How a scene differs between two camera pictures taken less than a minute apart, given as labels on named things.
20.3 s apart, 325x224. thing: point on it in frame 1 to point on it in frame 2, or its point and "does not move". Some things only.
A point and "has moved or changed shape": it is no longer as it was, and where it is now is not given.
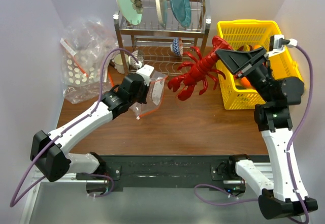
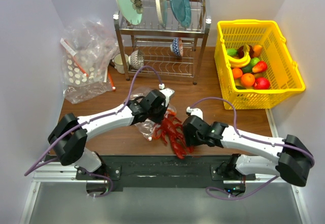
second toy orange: (244, 81) does not move
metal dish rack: (151, 47) does not move
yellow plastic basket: (236, 33) does not move
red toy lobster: (200, 69) to (172, 131)
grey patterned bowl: (132, 61) does not move
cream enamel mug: (118, 62) does not move
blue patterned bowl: (176, 46) does not move
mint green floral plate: (129, 1) does not move
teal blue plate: (180, 3) does not move
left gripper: (145, 89) to (158, 120)
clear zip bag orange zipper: (155, 94) has moved or changed shape
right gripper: (240, 63) to (189, 140)
